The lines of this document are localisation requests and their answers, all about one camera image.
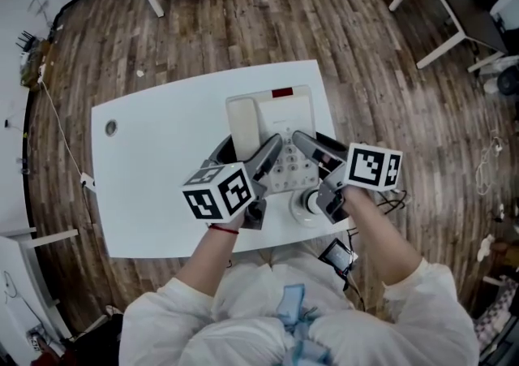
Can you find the person's white garment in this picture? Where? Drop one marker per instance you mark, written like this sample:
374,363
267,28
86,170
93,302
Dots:
227,332

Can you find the person's right forearm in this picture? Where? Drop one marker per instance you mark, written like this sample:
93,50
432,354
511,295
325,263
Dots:
377,234

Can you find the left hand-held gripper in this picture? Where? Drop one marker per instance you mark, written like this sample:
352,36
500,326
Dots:
219,194

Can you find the white round dish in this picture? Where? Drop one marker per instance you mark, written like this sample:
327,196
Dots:
304,210

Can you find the black battery pack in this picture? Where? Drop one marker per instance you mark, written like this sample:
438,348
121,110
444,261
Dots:
336,255

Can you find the grey round table grommet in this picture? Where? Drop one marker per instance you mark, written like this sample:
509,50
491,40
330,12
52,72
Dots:
110,127

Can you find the white side table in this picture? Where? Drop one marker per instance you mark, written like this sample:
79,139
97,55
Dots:
24,275

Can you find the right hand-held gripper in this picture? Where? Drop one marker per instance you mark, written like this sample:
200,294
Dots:
371,167

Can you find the black round fan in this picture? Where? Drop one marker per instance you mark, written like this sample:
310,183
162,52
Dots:
509,79

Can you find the person's left forearm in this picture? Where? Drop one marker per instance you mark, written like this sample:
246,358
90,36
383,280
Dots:
207,259

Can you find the white telephone handset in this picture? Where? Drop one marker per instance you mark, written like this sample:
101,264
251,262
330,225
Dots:
243,125

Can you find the white telephone base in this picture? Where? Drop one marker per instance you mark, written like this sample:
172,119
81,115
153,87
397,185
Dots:
290,113

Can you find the dark top desk white legs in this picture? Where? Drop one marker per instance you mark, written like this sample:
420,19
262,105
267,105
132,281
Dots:
466,7

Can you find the black router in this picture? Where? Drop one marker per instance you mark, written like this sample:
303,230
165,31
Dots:
25,40

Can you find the cardboard box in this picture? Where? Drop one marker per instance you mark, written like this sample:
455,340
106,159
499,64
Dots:
34,66

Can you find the white power strip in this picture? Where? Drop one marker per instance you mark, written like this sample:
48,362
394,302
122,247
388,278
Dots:
87,180

